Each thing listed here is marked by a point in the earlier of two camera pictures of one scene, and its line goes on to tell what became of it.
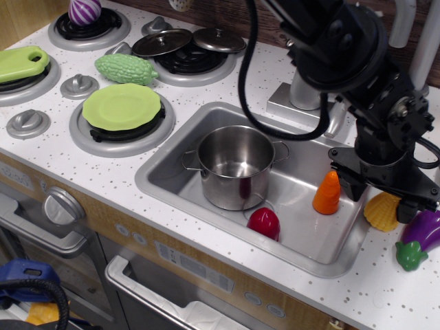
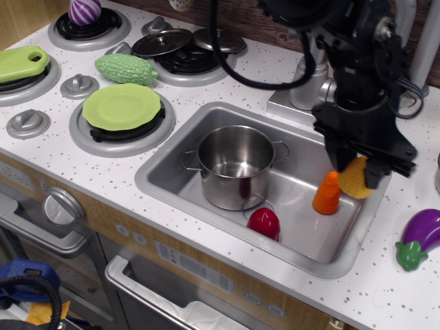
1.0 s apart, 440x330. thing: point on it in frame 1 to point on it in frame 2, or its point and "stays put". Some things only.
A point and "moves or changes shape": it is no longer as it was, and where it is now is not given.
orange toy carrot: [327, 196] stays put
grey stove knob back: [157, 25] stays put
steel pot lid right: [219, 39] stays put
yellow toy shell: [381, 212] moves or changes shape
